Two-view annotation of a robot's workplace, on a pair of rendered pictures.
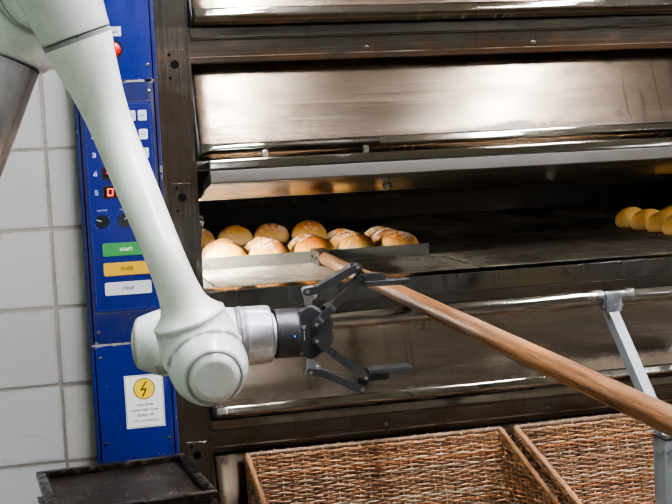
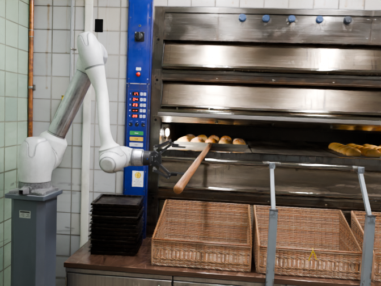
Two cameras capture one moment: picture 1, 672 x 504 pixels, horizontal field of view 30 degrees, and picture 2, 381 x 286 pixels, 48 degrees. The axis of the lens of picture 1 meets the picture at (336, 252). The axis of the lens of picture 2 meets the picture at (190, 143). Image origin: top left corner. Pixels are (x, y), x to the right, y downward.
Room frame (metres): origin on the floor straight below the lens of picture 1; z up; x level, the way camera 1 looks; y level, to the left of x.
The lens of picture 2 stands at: (-0.10, -0.82, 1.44)
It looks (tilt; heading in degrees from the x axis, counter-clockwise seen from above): 4 degrees down; 19
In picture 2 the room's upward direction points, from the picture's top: 2 degrees clockwise
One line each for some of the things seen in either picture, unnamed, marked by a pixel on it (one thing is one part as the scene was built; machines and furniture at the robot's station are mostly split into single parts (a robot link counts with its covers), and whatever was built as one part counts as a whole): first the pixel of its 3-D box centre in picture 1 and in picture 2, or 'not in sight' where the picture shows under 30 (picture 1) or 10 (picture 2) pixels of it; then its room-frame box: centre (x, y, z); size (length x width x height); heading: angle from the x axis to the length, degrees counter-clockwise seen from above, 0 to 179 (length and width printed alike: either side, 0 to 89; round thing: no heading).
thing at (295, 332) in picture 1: (302, 331); (152, 158); (1.89, 0.06, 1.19); 0.09 x 0.07 x 0.08; 102
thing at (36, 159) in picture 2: not in sight; (36, 158); (1.67, 0.60, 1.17); 0.18 x 0.16 x 0.22; 23
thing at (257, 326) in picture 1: (255, 335); (138, 157); (1.88, 0.13, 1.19); 0.09 x 0.06 x 0.09; 12
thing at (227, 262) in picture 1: (301, 249); (211, 142); (3.10, 0.08, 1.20); 0.55 x 0.36 x 0.03; 103
